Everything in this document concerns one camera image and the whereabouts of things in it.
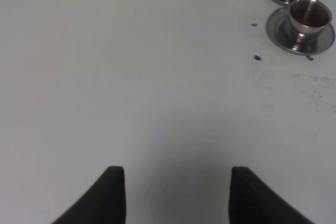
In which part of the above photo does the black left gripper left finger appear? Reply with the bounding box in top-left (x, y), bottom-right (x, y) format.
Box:
top-left (54, 166), bottom-right (127, 223)

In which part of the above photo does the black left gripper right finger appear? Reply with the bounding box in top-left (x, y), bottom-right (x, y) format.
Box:
top-left (228, 166), bottom-right (312, 224)

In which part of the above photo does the near stainless steel saucer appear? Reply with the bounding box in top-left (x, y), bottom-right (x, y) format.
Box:
top-left (266, 7), bottom-right (335, 56)

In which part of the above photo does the near stainless steel teacup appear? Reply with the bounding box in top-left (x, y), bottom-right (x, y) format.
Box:
top-left (287, 0), bottom-right (332, 45)

